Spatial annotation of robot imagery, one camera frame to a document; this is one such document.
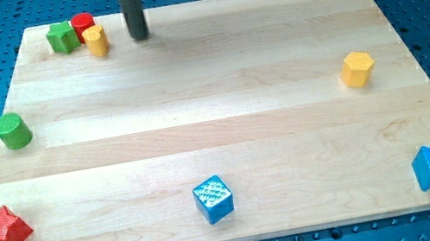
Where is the blue cube block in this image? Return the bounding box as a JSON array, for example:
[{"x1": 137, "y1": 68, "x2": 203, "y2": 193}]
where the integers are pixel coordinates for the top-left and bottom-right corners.
[{"x1": 192, "y1": 175, "x2": 235, "y2": 225}]

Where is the red cylinder block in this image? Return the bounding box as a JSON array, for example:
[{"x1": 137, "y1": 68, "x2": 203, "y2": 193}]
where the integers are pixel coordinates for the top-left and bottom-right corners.
[{"x1": 71, "y1": 12, "x2": 96, "y2": 44}]

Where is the yellow hexagon block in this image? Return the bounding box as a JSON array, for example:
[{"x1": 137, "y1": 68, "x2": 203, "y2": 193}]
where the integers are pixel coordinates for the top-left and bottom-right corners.
[{"x1": 340, "y1": 51, "x2": 375, "y2": 88}]

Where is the green star block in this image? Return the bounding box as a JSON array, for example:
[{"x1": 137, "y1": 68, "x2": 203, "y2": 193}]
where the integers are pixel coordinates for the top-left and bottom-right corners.
[{"x1": 46, "y1": 21, "x2": 80, "y2": 54}]

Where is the green cylinder block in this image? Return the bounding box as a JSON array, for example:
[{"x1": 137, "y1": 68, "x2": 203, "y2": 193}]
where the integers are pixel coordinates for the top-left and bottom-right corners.
[{"x1": 0, "y1": 112, "x2": 33, "y2": 150}]

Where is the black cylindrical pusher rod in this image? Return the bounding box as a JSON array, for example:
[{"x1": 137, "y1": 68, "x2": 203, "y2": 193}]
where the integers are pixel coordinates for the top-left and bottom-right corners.
[{"x1": 118, "y1": 0, "x2": 149, "y2": 41}]

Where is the light wooden board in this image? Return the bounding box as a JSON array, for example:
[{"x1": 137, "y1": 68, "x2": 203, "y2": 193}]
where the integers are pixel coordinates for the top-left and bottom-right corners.
[{"x1": 0, "y1": 0, "x2": 430, "y2": 241}]

